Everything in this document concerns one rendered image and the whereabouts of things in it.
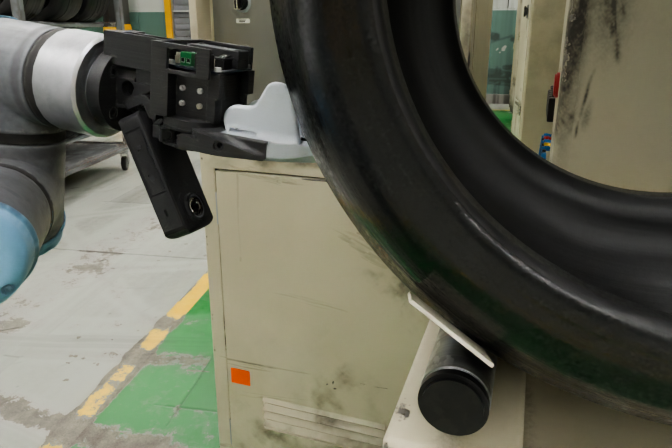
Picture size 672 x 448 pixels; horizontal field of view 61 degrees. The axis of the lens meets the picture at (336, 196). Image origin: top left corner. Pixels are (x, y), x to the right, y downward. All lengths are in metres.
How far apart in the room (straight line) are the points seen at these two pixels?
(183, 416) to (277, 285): 0.77
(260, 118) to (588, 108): 0.38
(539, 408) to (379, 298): 0.65
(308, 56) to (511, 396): 0.29
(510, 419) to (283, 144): 0.26
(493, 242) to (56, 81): 0.37
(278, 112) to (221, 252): 0.86
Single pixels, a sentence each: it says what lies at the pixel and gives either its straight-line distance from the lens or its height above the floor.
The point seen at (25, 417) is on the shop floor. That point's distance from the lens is 2.06.
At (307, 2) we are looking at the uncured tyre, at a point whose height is 1.14.
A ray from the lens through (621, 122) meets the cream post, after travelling 0.69.
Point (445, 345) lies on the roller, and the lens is 0.40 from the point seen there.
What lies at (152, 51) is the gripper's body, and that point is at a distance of 0.47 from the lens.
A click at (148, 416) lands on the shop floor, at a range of 1.93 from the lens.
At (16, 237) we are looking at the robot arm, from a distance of 0.46.
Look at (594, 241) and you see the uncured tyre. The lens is 0.59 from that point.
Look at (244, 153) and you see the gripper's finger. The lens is 0.44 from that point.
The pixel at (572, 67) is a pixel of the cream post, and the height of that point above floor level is 1.08.
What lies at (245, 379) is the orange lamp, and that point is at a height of 0.35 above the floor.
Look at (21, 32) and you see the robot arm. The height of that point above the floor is 1.12.
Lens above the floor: 1.12
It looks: 16 degrees down
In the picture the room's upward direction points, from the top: straight up
